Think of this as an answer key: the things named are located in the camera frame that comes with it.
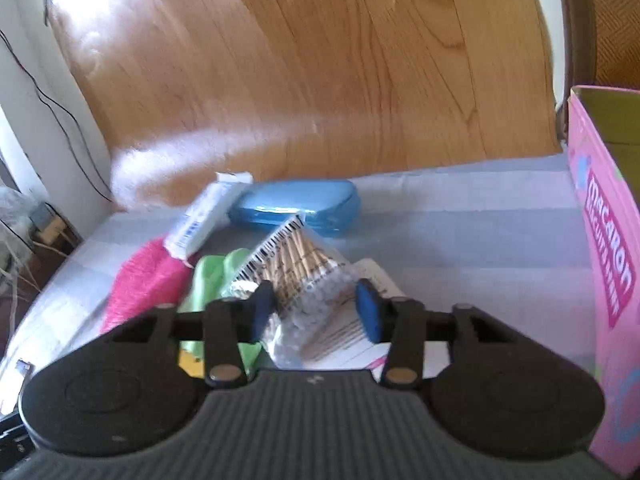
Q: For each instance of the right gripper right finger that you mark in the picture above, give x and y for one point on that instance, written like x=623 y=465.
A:
x=399 y=322

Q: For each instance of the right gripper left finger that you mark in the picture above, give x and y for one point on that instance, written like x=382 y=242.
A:
x=229 y=322

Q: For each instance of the green soft cloth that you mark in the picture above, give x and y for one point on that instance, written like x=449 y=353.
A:
x=218 y=277

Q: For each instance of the white printed paper card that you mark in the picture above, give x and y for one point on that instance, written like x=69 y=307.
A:
x=343 y=345

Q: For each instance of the pink fluffy cloth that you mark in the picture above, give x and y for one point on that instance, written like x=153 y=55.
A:
x=149 y=278

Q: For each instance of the white tissue pack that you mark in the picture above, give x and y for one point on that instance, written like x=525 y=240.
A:
x=207 y=212

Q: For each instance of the blue pencil case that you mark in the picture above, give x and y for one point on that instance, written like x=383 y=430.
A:
x=329 y=207

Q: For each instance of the striped white table cloth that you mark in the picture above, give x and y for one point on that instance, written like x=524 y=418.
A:
x=506 y=236

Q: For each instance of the pink tin box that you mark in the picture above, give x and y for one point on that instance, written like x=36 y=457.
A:
x=603 y=153

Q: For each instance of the brown woven chair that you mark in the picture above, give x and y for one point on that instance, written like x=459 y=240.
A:
x=601 y=47

